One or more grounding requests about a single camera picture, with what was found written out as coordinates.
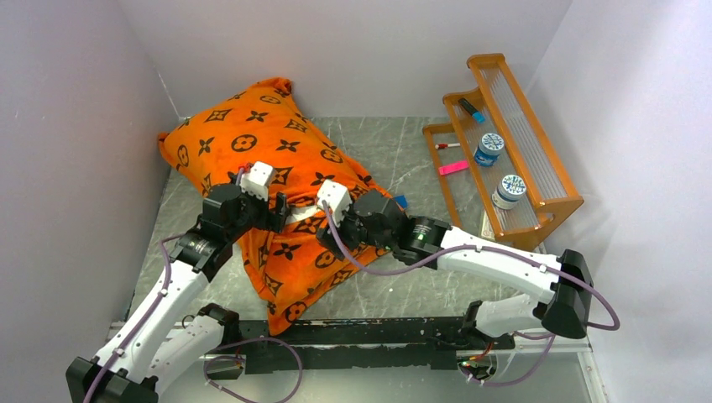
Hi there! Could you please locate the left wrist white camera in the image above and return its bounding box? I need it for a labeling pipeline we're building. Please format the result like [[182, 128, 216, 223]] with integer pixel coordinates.
[[239, 161, 275, 202]]

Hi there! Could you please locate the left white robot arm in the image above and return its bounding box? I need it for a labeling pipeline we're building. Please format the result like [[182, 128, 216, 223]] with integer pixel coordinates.
[[65, 184, 291, 402]]

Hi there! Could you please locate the blue block near pillow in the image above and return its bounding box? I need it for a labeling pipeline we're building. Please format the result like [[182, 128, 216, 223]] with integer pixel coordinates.
[[393, 195, 408, 210]]

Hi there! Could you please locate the blue white round jar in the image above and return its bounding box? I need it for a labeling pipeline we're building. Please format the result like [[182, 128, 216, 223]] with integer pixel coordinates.
[[474, 133, 505, 167]]

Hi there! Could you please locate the white box under rack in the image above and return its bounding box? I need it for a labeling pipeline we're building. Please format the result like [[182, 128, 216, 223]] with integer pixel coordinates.
[[479, 212, 495, 241]]

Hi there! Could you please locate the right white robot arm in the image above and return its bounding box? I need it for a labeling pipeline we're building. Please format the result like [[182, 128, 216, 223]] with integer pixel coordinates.
[[316, 183, 594, 348]]

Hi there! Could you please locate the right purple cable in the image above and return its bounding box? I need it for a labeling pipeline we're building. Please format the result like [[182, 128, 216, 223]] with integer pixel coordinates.
[[321, 202, 621, 389]]

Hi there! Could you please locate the black marker blue cap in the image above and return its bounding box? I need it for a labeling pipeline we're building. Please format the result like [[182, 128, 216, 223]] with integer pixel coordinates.
[[458, 97, 486, 123]]

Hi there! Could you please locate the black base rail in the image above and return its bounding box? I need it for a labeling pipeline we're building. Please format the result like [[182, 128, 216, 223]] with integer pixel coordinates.
[[219, 317, 515, 374]]

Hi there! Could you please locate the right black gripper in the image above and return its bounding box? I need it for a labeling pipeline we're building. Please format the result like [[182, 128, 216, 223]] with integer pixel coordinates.
[[316, 196, 395, 259]]

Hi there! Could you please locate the white inner pillow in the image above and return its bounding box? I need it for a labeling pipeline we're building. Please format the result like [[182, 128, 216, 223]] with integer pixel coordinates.
[[285, 206, 323, 225]]

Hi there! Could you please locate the orange patterned pillowcase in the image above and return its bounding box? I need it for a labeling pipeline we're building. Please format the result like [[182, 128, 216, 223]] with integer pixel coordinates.
[[158, 77, 385, 336]]

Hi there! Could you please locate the red white pen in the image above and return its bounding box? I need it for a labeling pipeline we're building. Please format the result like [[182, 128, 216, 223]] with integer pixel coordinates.
[[435, 143, 461, 149]]

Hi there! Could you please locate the orange wooden rack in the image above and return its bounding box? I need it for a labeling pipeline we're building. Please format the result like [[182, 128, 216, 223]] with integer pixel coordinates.
[[422, 54, 584, 250]]

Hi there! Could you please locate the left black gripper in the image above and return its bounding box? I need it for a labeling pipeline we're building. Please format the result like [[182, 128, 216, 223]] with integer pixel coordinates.
[[226, 175, 290, 242]]

